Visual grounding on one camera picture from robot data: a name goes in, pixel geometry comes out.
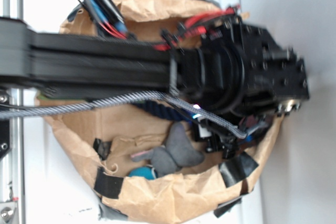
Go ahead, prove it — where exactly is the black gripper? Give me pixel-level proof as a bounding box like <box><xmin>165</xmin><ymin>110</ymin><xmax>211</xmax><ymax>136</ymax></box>
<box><xmin>202</xmin><ymin>22</ymin><xmax>310</xmax><ymax>115</ymax></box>

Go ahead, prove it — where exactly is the dark blue twisted rope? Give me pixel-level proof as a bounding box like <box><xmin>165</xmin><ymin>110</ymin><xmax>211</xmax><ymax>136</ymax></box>
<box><xmin>133</xmin><ymin>100</ymin><xmax>192</xmax><ymax>124</ymax></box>

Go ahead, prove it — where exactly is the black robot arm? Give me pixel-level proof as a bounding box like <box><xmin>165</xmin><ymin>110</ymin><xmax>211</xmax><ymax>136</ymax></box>
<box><xmin>1</xmin><ymin>18</ymin><xmax>310</xmax><ymax>116</ymax></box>

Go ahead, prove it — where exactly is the grey plush toy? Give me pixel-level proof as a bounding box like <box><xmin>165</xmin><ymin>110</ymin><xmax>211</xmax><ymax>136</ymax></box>
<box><xmin>131</xmin><ymin>122</ymin><xmax>205</xmax><ymax>177</ymax></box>

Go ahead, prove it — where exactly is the teal ball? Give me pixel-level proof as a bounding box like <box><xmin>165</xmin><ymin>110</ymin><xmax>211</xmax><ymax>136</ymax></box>
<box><xmin>128</xmin><ymin>166</ymin><xmax>157</xmax><ymax>180</ymax></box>

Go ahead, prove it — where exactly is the brown paper bag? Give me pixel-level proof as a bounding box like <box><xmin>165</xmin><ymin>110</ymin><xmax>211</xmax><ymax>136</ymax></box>
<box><xmin>36</xmin><ymin>0</ymin><xmax>284</xmax><ymax>222</ymax></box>

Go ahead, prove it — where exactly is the red and black cable bundle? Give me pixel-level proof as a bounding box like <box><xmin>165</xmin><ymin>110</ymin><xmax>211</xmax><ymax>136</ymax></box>
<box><xmin>0</xmin><ymin>0</ymin><xmax>242</xmax><ymax>51</ymax></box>

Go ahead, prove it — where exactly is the grey braided cable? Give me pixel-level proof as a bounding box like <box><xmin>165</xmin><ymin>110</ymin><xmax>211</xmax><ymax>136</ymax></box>
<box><xmin>0</xmin><ymin>90</ymin><xmax>249</xmax><ymax>139</ymax></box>

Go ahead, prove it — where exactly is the aluminium frame rail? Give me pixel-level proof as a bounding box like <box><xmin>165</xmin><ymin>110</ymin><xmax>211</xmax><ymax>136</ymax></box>
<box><xmin>1</xmin><ymin>0</ymin><xmax>26</xmax><ymax>223</ymax></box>

